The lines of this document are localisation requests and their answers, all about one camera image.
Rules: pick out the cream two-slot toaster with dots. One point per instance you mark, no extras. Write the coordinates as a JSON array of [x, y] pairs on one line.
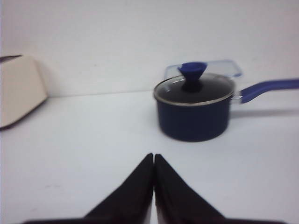
[[22, 88]]

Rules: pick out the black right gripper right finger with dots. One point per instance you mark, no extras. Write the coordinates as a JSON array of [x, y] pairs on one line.
[[177, 203]]

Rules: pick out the glass pot lid blue knob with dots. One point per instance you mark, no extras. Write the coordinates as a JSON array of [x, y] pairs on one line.
[[194, 87]]

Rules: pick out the dark blue saucepan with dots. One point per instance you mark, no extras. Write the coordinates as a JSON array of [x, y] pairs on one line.
[[205, 122]]

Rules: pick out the clear plastic container blue rim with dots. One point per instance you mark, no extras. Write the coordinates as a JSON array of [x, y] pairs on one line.
[[225, 67]]

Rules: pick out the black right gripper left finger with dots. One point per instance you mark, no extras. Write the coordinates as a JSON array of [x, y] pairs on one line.
[[130, 203]]

